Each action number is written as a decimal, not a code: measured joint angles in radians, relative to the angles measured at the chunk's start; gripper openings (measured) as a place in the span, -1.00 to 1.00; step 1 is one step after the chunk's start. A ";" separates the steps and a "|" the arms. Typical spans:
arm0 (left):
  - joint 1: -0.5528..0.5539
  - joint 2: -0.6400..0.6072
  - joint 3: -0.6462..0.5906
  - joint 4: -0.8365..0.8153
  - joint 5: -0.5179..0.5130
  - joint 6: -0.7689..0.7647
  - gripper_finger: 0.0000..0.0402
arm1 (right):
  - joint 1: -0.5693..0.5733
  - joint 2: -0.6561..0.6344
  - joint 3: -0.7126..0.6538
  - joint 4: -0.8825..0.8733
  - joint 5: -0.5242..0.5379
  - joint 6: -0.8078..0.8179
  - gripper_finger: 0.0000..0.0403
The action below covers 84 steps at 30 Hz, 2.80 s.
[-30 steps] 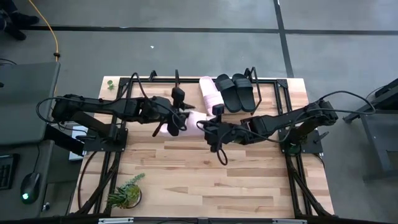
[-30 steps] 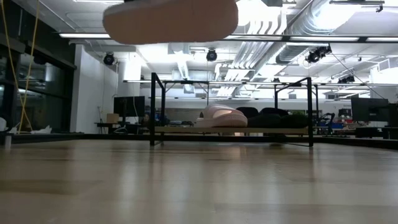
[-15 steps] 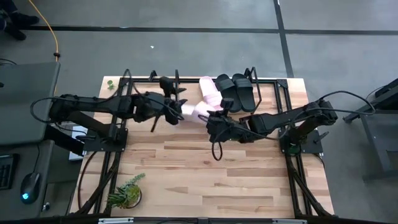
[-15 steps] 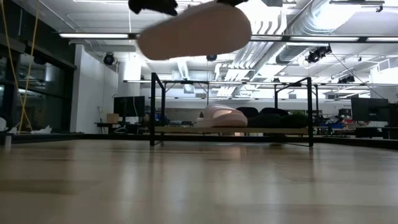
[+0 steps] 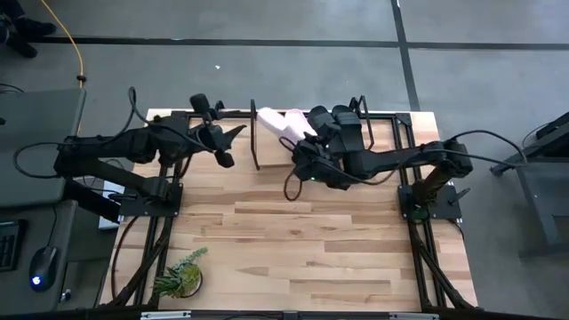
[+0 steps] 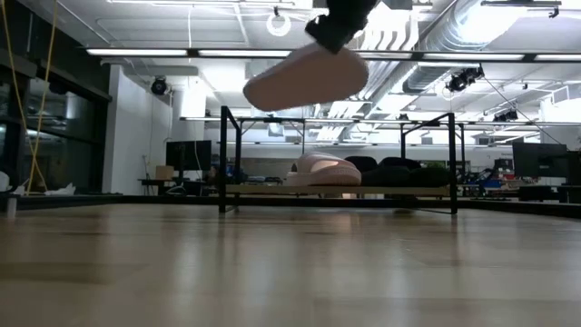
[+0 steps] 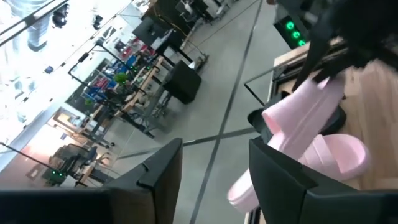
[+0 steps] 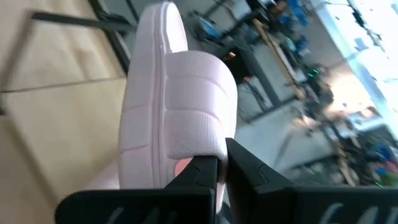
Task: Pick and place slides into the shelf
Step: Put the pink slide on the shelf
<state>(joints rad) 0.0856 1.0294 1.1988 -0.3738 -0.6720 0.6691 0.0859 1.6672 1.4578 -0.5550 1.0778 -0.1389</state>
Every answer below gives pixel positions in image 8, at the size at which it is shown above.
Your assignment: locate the wooden shelf with black frame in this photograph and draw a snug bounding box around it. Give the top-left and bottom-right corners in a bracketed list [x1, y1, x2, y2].
[0, 0, 136, 94]

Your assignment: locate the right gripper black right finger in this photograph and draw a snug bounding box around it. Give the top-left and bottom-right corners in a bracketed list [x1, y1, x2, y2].
[224, 137, 297, 224]

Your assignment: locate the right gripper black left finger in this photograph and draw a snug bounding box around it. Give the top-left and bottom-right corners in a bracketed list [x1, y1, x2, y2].
[164, 154, 220, 224]

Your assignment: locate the cluttered wooden workbench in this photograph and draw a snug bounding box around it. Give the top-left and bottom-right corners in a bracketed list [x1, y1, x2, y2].
[251, 18, 307, 100]

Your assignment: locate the pink rubber slide sandal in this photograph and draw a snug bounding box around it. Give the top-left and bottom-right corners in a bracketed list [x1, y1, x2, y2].
[90, 1, 239, 212]

